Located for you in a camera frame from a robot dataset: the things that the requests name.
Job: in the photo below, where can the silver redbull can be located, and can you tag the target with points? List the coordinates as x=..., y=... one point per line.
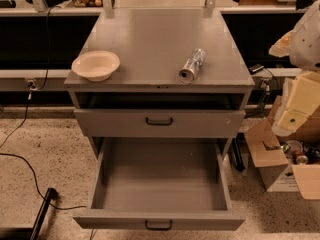
x=192, y=67

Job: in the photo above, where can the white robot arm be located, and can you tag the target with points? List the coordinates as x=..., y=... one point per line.
x=300, y=97

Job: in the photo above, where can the grey metal drawer cabinet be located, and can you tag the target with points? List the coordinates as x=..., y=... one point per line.
x=153, y=45

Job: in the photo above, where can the grey upper drawer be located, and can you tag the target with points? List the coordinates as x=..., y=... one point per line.
x=159, y=123

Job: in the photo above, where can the grey open lower drawer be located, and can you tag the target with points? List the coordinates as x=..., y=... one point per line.
x=159, y=184

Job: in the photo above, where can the red can in box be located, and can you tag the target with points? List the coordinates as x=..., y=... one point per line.
x=299, y=157

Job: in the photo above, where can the white bowl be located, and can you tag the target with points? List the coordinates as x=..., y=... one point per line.
x=96, y=65

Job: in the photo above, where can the small black device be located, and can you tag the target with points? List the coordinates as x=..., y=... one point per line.
x=256, y=68

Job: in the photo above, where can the black bar on floor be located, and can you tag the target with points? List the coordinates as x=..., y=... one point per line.
x=50, y=195

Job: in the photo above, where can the brown cardboard box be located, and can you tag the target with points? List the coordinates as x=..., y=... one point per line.
x=278, y=173

